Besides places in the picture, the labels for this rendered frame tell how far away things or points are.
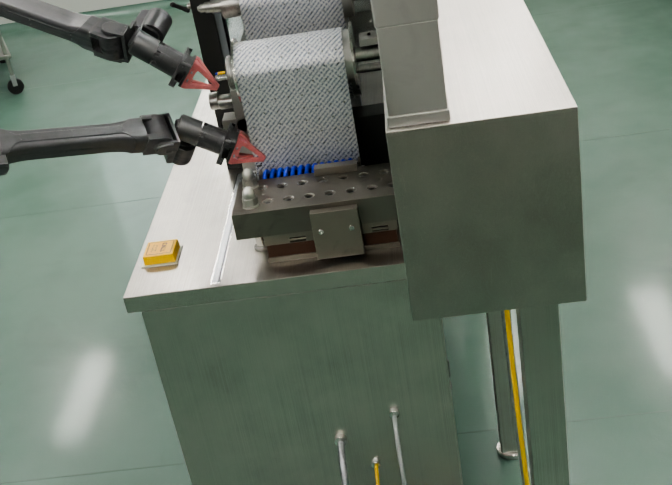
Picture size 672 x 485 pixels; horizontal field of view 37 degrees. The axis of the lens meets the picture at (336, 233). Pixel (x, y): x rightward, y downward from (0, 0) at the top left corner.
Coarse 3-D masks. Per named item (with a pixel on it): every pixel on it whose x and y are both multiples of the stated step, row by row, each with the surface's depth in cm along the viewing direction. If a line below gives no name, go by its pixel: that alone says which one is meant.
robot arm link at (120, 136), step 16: (48, 128) 208; (64, 128) 209; (80, 128) 211; (96, 128) 212; (112, 128) 214; (128, 128) 215; (144, 128) 217; (160, 128) 219; (0, 144) 201; (16, 144) 202; (32, 144) 204; (48, 144) 206; (64, 144) 207; (80, 144) 209; (96, 144) 212; (112, 144) 214; (128, 144) 216; (144, 144) 217; (0, 160) 200; (16, 160) 205
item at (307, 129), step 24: (312, 96) 220; (336, 96) 220; (264, 120) 223; (288, 120) 223; (312, 120) 223; (336, 120) 223; (264, 144) 226; (288, 144) 226; (312, 144) 226; (336, 144) 225; (264, 168) 229
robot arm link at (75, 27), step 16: (0, 0) 224; (16, 0) 224; (32, 0) 225; (0, 16) 227; (16, 16) 224; (32, 16) 222; (48, 16) 221; (64, 16) 221; (80, 16) 221; (48, 32) 224; (64, 32) 221; (80, 32) 219; (96, 32) 217; (96, 48) 222; (112, 48) 219
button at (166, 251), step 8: (168, 240) 230; (176, 240) 230; (152, 248) 228; (160, 248) 227; (168, 248) 227; (176, 248) 228; (144, 256) 225; (152, 256) 225; (160, 256) 225; (168, 256) 225; (176, 256) 227; (152, 264) 226
